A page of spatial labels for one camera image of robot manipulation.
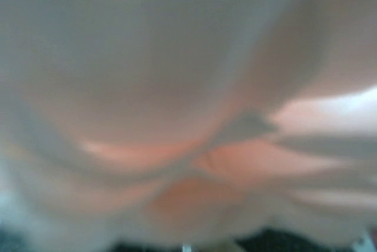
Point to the pink rose stem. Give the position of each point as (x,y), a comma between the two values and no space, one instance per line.
(168,122)

